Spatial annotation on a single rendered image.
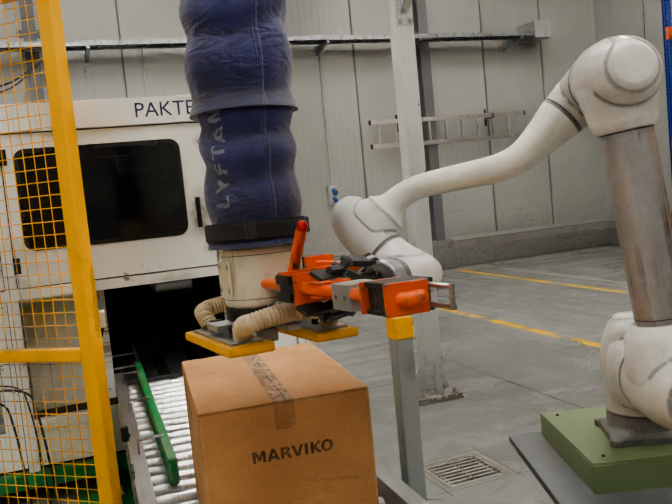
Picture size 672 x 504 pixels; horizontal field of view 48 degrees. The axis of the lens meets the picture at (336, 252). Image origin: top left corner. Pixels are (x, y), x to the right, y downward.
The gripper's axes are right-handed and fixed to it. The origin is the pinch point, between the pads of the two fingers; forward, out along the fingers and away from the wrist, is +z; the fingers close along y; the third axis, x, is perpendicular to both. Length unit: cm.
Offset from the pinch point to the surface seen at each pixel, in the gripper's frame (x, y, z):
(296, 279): 4.5, -0.3, 1.5
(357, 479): -9, 51, -33
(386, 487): -6, 67, -62
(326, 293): -5.6, -4.0, 6.4
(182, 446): 73, 118, -71
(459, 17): 553, -45, -966
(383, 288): -21.5, -15.8, 18.2
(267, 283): 16.8, 8.7, -7.1
